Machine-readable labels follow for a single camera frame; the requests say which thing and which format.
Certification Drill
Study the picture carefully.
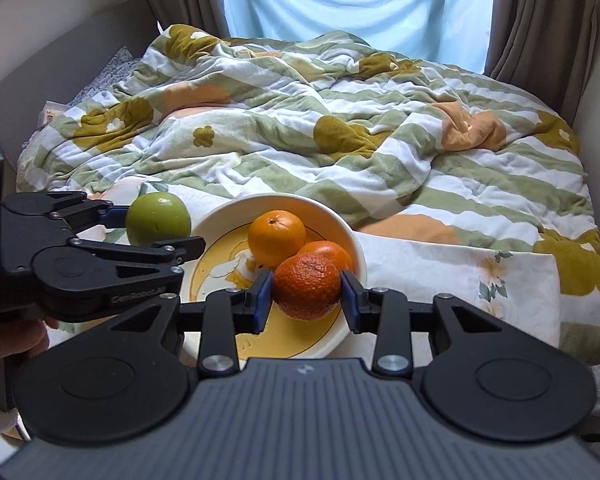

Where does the dark orange mandarin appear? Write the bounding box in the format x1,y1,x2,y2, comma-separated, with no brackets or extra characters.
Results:
272,252,342,321

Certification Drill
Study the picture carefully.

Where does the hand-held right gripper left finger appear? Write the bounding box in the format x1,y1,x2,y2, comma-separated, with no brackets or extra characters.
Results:
109,270,274,378

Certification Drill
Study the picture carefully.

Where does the cream yellow bowl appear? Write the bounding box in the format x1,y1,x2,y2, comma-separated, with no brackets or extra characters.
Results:
182,194,368,361

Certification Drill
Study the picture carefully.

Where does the light blue window cloth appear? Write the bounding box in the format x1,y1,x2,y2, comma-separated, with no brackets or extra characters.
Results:
216,0,497,75

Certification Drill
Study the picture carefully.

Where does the green apple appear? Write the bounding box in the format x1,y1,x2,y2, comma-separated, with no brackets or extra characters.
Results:
125,191,192,247

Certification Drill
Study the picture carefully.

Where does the green striped floral blanket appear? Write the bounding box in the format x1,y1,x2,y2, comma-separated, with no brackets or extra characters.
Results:
17,24,600,361

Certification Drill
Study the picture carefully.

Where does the bright orange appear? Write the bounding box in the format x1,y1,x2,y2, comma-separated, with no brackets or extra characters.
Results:
247,210,307,267

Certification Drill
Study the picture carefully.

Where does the grey patterned pillow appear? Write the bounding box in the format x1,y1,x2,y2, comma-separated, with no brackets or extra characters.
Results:
69,45,142,107

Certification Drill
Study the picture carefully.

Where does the person's left hand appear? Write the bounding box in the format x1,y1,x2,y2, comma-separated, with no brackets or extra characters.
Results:
0,317,60,363

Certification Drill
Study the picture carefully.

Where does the tissue box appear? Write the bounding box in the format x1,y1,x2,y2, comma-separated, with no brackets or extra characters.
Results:
36,101,70,130

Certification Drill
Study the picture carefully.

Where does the white floral tablecloth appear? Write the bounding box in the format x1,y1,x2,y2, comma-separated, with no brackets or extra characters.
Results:
60,180,562,361

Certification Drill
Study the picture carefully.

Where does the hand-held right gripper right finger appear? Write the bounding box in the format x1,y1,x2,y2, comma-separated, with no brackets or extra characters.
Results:
340,269,506,378

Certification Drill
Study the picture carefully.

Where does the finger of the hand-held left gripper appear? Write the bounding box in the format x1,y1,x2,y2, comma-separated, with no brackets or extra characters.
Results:
50,191,128,233
69,236,207,311

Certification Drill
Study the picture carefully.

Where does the grey headboard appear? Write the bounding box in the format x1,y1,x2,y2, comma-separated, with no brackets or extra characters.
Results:
0,0,162,183

